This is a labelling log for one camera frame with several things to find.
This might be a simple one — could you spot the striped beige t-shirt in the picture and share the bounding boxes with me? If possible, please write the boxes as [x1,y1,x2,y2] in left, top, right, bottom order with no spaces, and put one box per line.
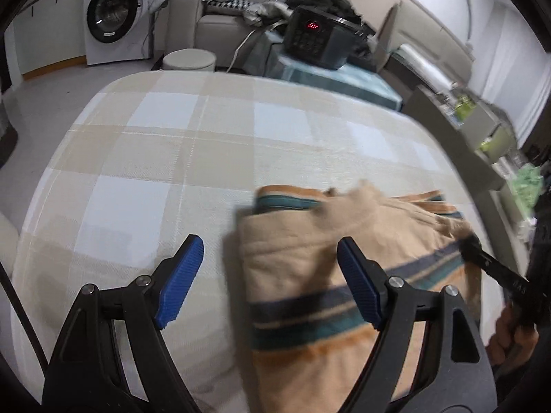
[235,180,483,413]

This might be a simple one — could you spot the grey clothes on sofa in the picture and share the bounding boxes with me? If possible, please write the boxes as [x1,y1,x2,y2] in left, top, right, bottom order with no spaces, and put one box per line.
[147,0,292,26]

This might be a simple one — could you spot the person's right hand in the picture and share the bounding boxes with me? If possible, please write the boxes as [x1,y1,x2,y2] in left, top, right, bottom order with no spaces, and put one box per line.
[486,303,539,369]

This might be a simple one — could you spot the green plastic bag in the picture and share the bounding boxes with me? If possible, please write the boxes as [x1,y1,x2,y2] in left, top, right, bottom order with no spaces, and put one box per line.
[509,163,543,217]

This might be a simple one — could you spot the grey curved counter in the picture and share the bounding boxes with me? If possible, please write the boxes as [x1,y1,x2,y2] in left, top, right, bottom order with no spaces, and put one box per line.
[403,86,529,275]

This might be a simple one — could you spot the plaid beige tablecloth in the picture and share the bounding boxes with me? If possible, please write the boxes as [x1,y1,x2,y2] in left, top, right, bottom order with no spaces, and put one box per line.
[13,71,485,412]

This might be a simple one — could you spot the beige padded headboard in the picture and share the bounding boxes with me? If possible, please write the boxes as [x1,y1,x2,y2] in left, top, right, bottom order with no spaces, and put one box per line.
[374,2,475,84]

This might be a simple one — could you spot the round grey ottoman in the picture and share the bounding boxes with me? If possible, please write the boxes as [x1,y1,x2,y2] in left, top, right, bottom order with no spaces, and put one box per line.
[163,49,217,72]

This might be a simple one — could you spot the teal plaid side table cloth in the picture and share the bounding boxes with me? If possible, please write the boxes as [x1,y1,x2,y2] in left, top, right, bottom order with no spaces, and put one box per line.
[243,31,403,111]

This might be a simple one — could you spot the black electric pressure cooker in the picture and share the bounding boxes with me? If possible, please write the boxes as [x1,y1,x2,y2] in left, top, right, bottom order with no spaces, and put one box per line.
[283,6,375,70]

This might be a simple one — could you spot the white front-load washing machine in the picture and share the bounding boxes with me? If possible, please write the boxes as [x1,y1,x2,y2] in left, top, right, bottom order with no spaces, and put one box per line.
[83,0,152,65]

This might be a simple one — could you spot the grey sofa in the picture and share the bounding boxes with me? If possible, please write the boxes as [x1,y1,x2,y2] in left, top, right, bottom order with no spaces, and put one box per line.
[153,0,266,69]

